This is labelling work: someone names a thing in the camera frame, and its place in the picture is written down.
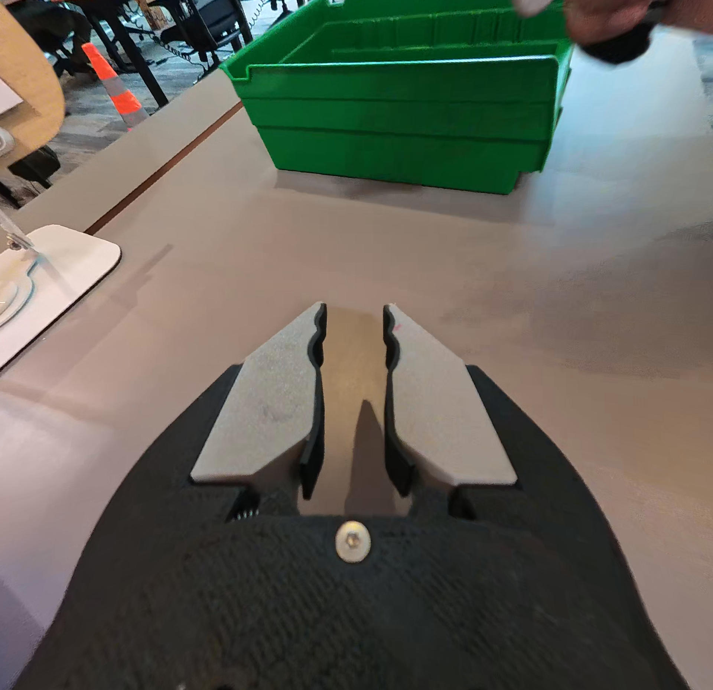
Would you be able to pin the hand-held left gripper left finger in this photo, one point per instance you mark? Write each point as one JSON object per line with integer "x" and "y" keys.
{"x": 262, "y": 417}

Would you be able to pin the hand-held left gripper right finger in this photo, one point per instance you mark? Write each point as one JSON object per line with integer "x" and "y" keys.
{"x": 445, "y": 417}

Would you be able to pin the green plastic bin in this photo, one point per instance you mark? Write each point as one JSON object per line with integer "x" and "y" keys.
{"x": 390, "y": 116}

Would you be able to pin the orange traffic cone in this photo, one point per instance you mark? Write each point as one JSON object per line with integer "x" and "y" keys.
{"x": 120, "y": 93}

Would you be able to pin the white instruction sheet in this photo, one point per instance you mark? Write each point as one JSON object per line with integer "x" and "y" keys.
{"x": 8, "y": 96}

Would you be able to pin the instruction sign on stand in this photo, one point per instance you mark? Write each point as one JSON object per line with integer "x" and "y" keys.
{"x": 33, "y": 66}

